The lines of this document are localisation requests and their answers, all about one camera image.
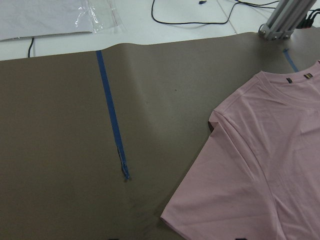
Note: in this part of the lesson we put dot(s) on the pink Snoopy t-shirt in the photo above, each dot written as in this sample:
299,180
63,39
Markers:
258,174

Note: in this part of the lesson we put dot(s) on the clear plastic bag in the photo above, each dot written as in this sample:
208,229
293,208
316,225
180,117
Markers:
35,18

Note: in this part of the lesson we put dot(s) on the aluminium frame post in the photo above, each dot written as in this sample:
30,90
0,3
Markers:
285,18

